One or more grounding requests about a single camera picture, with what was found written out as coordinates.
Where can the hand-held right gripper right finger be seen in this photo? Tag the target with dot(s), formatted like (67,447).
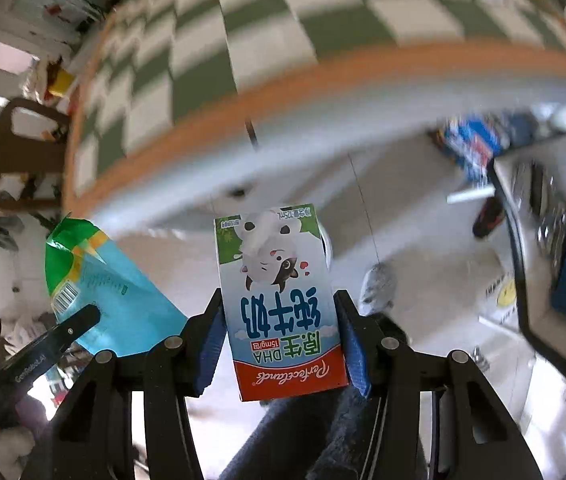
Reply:
(355,355)

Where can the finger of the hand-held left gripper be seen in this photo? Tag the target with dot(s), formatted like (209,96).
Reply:
(63,332)

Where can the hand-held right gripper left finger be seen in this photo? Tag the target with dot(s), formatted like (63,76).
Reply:
(210,347)

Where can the green and blue snack bag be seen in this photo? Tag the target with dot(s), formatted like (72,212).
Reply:
(118,295)

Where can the white cartoon milk carton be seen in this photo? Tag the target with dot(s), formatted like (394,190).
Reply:
(283,300)

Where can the person's left forearm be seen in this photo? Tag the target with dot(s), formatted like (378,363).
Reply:
(10,445)

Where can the person's right leg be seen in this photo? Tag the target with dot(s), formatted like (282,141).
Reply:
(348,425)

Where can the person's leg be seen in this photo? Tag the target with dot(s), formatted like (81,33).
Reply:
(348,425)
(268,440)

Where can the grey fuzzy right slipper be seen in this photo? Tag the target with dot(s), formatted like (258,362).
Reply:
(378,285)

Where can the person's left leg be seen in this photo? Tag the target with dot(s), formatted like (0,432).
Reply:
(268,440)

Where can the white smiley plastic bag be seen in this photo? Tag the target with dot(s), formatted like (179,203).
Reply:
(503,290)

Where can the red and black slipper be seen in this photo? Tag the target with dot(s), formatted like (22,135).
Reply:
(488,217)

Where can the white stick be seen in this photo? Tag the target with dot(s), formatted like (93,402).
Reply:
(470,195)

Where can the yellow box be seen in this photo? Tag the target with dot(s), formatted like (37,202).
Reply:
(60,82)

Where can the chrome metal parts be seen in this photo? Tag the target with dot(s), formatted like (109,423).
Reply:
(548,210)

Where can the blue printed cardboard box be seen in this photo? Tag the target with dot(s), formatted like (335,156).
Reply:
(473,140)

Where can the green checkered table mat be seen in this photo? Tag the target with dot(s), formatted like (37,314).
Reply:
(273,25)

